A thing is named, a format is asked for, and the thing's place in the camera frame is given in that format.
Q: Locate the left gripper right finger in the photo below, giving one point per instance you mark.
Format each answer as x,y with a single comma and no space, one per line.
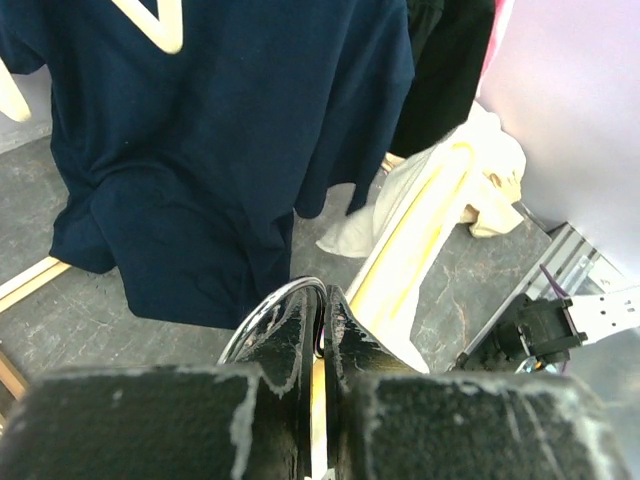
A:
460,425

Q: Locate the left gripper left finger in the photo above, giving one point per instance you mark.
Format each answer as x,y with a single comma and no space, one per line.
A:
160,420

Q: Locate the yellow hanger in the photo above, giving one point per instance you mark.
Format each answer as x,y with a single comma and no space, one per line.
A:
334,369

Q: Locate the white t shirt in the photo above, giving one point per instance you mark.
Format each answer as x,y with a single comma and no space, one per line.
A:
400,234

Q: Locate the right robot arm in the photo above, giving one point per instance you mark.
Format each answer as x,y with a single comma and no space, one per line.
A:
540,333

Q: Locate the navy blue t shirt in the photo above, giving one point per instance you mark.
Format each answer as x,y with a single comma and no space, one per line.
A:
185,172

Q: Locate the black t shirt left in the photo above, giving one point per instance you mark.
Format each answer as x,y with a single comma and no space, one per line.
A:
449,42

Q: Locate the cream multi-loop hanger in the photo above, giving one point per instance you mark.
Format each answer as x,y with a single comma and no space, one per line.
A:
164,29

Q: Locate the pink t shirt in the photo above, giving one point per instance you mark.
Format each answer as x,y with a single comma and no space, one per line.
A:
503,12

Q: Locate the beige garment on floor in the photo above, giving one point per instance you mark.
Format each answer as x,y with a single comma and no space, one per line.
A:
488,212

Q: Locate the wooden clothes rack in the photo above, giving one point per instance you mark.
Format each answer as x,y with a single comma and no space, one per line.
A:
14,291

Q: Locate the aluminium frame rails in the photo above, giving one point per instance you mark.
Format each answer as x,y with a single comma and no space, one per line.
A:
570,266

